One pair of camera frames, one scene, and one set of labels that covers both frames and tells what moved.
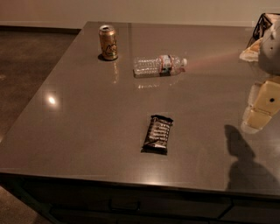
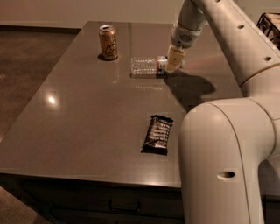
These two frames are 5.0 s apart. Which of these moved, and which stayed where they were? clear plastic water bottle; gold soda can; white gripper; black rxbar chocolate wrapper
Moved: white gripper
Stayed: black rxbar chocolate wrapper; clear plastic water bottle; gold soda can
